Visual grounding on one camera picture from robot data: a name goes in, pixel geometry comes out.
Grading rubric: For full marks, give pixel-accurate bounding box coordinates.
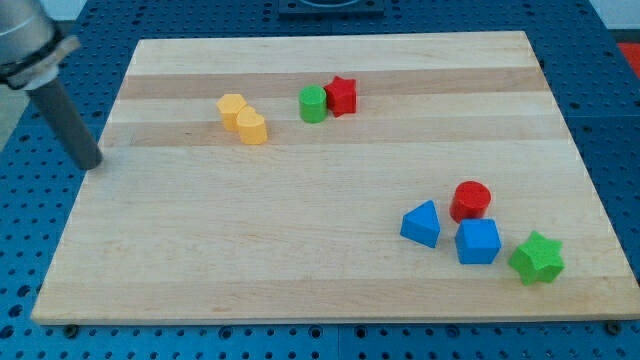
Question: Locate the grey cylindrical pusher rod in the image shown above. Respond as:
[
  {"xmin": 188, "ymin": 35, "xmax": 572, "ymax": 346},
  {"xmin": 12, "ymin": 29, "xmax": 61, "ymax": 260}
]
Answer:
[{"xmin": 27, "ymin": 78, "xmax": 103, "ymax": 170}]

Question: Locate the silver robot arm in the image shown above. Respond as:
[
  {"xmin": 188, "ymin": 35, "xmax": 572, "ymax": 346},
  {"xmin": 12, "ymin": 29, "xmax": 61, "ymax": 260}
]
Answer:
[{"xmin": 1, "ymin": 0, "xmax": 102, "ymax": 170}]

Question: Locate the yellow hexagon block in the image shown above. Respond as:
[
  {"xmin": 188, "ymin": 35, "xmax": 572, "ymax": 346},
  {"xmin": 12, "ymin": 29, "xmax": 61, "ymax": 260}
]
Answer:
[{"xmin": 216, "ymin": 93, "xmax": 247, "ymax": 132}]

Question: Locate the yellow heart block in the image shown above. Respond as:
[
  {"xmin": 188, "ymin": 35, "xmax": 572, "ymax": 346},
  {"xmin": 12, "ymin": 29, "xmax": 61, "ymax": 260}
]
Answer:
[{"xmin": 236, "ymin": 106, "xmax": 268, "ymax": 145}]

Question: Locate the green cylinder block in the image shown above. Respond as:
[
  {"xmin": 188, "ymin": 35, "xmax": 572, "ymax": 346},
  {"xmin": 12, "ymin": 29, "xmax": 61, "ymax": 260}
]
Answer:
[{"xmin": 298, "ymin": 85, "xmax": 327, "ymax": 123}]

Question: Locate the red star block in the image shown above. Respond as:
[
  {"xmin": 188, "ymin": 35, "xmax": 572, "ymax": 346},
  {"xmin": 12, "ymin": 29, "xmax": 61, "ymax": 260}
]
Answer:
[{"xmin": 324, "ymin": 76, "xmax": 357, "ymax": 117}]

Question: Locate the wooden board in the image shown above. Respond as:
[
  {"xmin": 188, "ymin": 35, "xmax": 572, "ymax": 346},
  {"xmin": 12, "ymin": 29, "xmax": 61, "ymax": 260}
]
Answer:
[{"xmin": 32, "ymin": 31, "xmax": 639, "ymax": 325}]

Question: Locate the blue triangle block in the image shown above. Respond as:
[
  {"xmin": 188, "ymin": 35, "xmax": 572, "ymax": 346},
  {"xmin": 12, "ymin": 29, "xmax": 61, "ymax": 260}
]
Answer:
[{"xmin": 400, "ymin": 200, "xmax": 441, "ymax": 248}]

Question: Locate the red cylinder block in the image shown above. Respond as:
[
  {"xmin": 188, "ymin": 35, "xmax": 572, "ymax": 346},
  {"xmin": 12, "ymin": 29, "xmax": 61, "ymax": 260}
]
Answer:
[{"xmin": 449, "ymin": 181, "xmax": 492, "ymax": 223}]

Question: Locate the blue cube block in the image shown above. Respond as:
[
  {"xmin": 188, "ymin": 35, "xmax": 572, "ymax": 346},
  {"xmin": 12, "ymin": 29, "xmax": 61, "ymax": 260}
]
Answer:
[{"xmin": 455, "ymin": 218, "xmax": 502, "ymax": 265}]

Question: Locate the green star block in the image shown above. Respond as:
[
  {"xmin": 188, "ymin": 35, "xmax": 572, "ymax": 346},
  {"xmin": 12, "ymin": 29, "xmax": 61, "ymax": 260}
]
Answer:
[{"xmin": 508, "ymin": 230, "xmax": 565, "ymax": 286}]

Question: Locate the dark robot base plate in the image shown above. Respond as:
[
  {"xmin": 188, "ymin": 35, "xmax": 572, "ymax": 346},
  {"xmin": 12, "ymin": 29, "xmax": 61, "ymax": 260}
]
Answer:
[{"xmin": 276, "ymin": 0, "xmax": 385, "ymax": 17}]

